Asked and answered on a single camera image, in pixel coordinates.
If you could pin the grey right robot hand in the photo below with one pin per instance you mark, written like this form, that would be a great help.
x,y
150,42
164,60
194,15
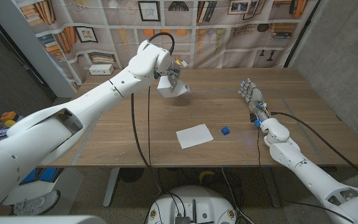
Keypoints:
x,y
255,98

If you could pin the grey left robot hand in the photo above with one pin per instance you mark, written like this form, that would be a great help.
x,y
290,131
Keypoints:
x,y
173,76

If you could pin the white milk carton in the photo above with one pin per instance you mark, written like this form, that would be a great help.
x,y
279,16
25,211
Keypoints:
x,y
165,90

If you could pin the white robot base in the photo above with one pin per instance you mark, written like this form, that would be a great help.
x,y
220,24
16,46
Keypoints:
x,y
194,202

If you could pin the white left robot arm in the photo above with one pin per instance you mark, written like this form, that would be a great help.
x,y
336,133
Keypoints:
x,y
73,115

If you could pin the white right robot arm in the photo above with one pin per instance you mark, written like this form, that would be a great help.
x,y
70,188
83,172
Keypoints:
x,y
306,168

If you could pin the small blue block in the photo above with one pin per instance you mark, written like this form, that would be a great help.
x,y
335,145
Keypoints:
x,y
225,130

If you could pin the printed bookshelf backdrop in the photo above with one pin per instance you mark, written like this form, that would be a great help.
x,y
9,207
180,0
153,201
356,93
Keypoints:
x,y
228,43

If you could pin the white paper sheet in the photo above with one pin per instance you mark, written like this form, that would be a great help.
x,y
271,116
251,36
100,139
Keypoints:
x,y
194,136

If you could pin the white power strip box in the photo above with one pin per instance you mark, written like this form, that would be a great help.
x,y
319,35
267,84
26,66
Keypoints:
x,y
101,69

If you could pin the black backdrop stand pole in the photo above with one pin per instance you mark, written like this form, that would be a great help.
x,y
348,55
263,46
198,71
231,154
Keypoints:
x,y
301,34

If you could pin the yellow object under table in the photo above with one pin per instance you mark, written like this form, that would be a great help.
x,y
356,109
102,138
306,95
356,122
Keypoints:
x,y
206,174

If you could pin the white table leg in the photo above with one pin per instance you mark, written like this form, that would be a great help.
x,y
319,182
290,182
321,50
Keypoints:
x,y
110,189
272,189

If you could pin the white floor board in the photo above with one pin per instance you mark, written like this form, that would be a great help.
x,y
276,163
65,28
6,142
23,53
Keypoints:
x,y
70,183

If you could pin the blue floor pad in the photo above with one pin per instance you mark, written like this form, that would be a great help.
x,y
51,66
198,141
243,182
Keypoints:
x,y
47,174

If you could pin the orange toy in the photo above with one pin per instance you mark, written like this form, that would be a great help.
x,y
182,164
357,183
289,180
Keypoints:
x,y
8,116

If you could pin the yellow toy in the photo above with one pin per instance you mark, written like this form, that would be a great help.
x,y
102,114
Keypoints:
x,y
9,123

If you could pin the grey white sneaker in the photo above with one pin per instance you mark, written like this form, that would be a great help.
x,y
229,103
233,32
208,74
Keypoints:
x,y
37,203

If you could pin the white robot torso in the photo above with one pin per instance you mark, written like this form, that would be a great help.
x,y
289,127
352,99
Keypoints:
x,y
42,220

